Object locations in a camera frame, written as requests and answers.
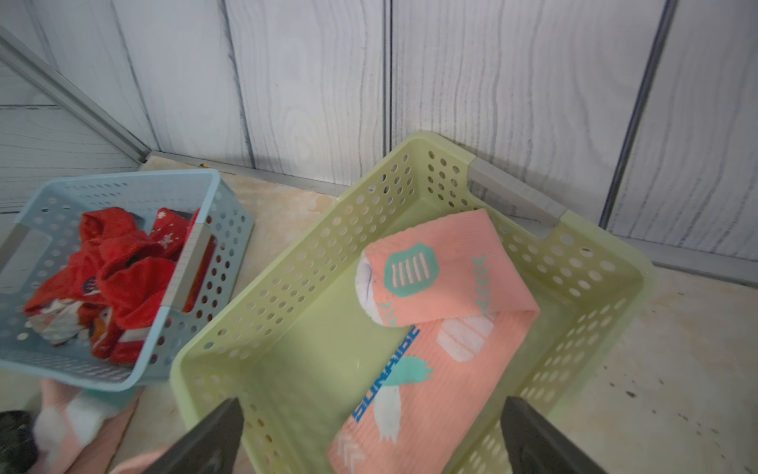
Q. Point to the pink sock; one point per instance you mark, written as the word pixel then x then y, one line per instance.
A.
pixel 450 285
pixel 81 431

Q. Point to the green plastic basket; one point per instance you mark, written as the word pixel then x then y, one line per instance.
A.
pixel 297 352

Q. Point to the blue plastic basket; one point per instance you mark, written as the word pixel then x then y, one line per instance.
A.
pixel 45 233

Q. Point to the left metal frame post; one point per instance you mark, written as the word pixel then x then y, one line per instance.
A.
pixel 35 71

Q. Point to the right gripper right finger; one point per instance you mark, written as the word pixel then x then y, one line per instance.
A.
pixel 534 445

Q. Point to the red fluffy sock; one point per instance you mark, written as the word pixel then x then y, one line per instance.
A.
pixel 111 290

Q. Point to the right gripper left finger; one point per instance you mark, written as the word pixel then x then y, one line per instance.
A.
pixel 210 447

